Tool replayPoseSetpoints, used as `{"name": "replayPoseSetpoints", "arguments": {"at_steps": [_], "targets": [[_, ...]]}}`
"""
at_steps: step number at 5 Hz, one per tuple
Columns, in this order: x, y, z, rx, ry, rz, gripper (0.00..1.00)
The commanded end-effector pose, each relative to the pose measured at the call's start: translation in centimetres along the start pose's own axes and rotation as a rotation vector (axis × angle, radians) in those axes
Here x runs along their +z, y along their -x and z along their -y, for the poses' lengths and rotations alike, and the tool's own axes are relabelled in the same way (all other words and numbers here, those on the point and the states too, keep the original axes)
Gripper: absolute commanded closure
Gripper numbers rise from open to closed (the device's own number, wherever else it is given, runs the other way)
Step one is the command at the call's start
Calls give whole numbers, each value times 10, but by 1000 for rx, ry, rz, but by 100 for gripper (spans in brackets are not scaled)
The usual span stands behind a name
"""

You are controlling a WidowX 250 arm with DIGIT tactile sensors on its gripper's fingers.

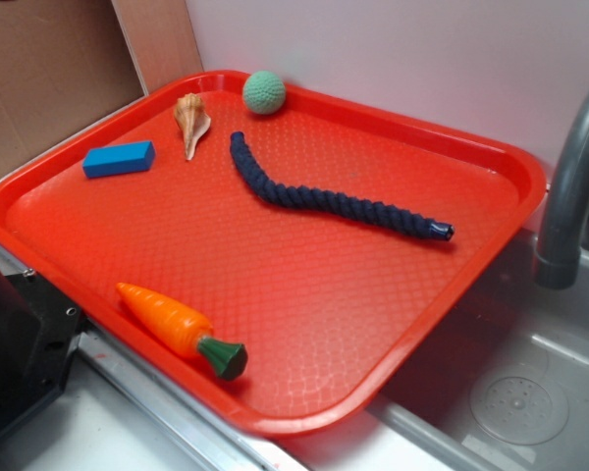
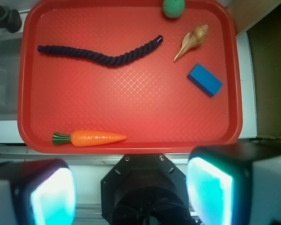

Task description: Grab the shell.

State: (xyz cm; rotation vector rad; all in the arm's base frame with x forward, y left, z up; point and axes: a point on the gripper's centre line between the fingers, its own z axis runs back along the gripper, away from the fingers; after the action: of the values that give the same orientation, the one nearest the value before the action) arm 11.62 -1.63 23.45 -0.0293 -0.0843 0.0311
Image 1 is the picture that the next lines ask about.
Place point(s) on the red plastic tray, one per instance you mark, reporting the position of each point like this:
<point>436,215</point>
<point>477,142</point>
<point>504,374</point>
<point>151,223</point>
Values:
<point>328,309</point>

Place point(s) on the green crocheted ball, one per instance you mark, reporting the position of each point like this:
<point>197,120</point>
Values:
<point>264,93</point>

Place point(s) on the orange plastic toy carrot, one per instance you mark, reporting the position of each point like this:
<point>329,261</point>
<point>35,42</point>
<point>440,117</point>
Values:
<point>184,330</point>

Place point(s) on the tan spiral seashell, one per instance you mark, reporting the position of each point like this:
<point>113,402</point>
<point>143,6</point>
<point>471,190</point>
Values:
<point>192,121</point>

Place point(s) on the blue rectangular block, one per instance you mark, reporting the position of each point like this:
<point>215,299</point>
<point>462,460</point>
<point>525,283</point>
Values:
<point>119,159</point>

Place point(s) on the grey plastic sink basin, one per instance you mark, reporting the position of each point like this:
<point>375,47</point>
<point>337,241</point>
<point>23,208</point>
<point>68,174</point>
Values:
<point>502,383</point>

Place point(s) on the grey toy faucet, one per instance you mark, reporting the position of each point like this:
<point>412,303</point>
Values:
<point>564,230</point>

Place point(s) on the brown cardboard panel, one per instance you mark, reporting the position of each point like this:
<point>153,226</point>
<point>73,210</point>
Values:
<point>65,65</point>

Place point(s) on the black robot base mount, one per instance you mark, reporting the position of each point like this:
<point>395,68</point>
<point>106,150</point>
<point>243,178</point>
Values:
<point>39,333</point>

